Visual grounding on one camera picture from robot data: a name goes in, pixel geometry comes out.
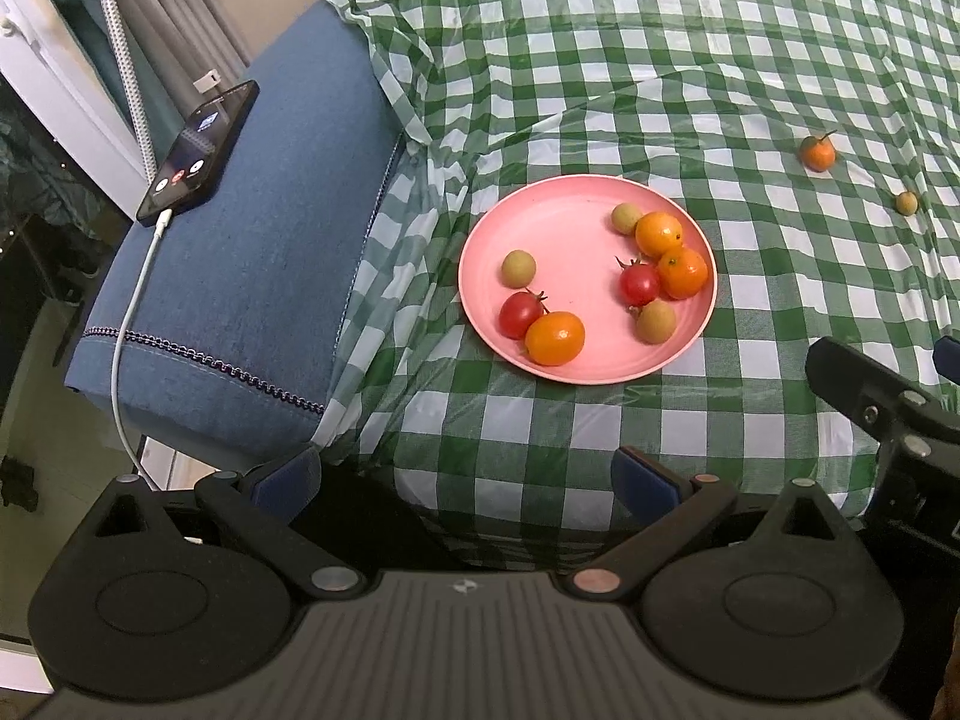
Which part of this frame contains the grey curtain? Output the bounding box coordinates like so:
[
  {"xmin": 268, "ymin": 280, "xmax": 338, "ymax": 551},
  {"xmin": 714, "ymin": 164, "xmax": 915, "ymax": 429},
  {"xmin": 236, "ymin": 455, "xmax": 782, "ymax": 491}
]
[{"xmin": 105, "ymin": 0, "xmax": 253, "ymax": 137}]

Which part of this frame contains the black smartphone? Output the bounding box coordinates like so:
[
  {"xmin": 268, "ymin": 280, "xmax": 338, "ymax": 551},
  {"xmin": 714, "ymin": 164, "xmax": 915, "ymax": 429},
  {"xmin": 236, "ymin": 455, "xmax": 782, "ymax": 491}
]
[{"xmin": 136, "ymin": 79, "xmax": 260, "ymax": 224}]

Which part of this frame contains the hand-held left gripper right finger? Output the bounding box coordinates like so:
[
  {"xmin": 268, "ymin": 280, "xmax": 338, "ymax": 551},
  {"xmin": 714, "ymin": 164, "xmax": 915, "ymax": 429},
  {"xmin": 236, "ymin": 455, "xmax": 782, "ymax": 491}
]
[{"xmin": 566, "ymin": 446, "xmax": 843, "ymax": 602}]

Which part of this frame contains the orange with stem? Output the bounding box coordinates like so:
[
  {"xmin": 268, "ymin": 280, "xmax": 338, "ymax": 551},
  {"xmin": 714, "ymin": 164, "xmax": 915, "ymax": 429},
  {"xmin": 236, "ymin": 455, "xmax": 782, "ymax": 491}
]
[{"xmin": 798, "ymin": 131, "xmax": 838, "ymax": 173}]

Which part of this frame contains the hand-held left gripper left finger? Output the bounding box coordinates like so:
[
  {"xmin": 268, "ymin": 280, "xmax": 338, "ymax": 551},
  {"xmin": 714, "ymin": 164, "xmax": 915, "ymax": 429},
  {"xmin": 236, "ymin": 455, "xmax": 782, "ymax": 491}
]
[{"xmin": 96, "ymin": 445, "xmax": 368, "ymax": 595}]

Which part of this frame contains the pink plate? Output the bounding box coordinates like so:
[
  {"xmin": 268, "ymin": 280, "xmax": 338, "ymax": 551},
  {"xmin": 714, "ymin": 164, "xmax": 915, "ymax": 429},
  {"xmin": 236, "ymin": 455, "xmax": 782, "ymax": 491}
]
[{"xmin": 459, "ymin": 175, "xmax": 719, "ymax": 386}]

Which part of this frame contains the white window frame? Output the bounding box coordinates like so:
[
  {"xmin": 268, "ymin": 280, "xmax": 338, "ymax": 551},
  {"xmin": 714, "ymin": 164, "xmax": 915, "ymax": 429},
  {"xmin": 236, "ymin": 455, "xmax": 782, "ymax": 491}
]
[{"xmin": 0, "ymin": 0, "xmax": 147, "ymax": 192}]

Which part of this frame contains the red cherry tomato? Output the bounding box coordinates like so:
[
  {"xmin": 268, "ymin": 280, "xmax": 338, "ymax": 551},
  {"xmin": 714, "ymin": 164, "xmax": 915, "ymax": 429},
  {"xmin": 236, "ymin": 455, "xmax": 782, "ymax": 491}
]
[
  {"xmin": 615, "ymin": 256, "xmax": 662, "ymax": 308},
  {"xmin": 499, "ymin": 289, "xmax": 550, "ymax": 340}
]

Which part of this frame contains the black object on floor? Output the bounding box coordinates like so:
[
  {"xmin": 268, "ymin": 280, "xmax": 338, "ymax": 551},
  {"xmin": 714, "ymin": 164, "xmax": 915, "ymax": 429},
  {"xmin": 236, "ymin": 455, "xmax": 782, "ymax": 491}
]
[{"xmin": 0, "ymin": 456, "xmax": 38, "ymax": 509}]

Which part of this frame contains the black and white braided pole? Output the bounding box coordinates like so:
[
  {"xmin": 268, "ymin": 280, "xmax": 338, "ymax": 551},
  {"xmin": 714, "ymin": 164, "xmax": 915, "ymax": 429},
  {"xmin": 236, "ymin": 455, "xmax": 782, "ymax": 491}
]
[{"xmin": 88, "ymin": 0, "xmax": 156, "ymax": 175}]

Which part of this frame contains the green checkered tablecloth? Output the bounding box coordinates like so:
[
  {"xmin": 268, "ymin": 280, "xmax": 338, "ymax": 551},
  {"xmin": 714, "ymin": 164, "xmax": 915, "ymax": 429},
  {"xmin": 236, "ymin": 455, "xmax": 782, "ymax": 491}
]
[{"xmin": 311, "ymin": 0, "xmax": 960, "ymax": 571}]

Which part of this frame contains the blue cushion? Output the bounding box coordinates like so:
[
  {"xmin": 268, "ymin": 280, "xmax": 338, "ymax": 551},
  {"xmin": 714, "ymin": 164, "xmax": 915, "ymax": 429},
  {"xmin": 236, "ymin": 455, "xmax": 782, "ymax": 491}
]
[{"xmin": 64, "ymin": 0, "xmax": 406, "ymax": 470}]

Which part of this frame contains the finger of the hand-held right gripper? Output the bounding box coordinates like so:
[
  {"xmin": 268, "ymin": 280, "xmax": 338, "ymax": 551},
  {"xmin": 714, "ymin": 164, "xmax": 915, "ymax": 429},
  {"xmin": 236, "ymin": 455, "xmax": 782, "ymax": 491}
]
[
  {"xmin": 934, "ymin": 335, "xmax": 960, "ymax": 395},
  {"xmin": 805, "ymin": 337, "xmax": 912, "ymax": 437}
]

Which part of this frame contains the white charging cable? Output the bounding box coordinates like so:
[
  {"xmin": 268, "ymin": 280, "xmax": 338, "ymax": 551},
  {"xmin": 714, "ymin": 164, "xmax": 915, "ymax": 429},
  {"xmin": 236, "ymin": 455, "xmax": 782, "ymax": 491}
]
[{"xmin": 111, "ymin": 210, "xmax": 175, "ymax": 494}]

